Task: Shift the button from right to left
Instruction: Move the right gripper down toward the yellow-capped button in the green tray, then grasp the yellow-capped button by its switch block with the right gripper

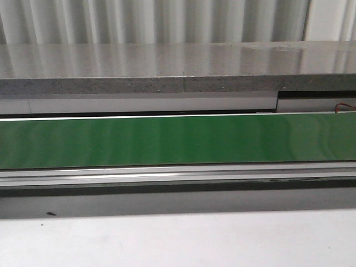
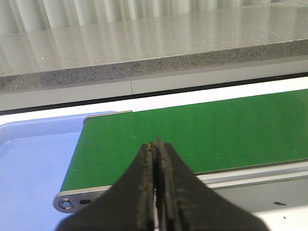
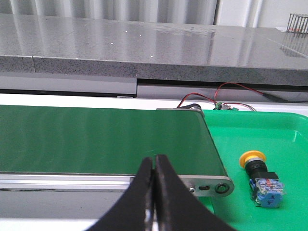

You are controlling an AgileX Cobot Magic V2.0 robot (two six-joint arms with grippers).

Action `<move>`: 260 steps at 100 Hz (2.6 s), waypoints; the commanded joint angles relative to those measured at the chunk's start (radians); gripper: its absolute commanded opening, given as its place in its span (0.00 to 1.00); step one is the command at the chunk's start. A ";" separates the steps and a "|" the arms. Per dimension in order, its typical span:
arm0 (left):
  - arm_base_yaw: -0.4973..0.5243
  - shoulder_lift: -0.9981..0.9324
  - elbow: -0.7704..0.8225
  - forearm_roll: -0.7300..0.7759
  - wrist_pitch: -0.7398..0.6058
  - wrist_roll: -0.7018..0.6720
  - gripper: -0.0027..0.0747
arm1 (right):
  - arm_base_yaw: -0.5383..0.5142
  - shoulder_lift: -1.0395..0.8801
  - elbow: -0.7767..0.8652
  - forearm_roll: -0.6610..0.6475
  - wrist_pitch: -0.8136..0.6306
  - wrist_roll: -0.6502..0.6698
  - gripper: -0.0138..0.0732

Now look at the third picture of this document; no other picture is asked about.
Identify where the aluminium conveyor frame rail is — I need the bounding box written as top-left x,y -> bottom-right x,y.
0,173 -> 234,197

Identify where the green terminal circuit board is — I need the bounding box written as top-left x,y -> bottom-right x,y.
214,102 -> 239,111

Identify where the green conveyor belt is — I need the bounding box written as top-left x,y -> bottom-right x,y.
0,105 -> 226,176

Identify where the conveyor end roller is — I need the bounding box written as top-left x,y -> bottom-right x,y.
157,103 -> 202,112

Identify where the red black wire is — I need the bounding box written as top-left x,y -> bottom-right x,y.
177,82 -> 308,108

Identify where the metal wire rack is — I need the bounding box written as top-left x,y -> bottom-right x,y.
286,13 -> 308,34

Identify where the yellow push button switch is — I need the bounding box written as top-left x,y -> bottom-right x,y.
239,150 -> 284,208

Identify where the green plastic tray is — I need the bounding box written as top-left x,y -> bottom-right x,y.
205,110 -> 308,231

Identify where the grey granite counter slab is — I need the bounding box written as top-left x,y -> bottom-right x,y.
0,13 -> 308,87

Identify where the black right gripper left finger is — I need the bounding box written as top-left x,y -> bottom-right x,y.
87,157 -> 154,231

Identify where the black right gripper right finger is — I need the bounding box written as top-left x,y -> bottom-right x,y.
154,154 -> 235,231

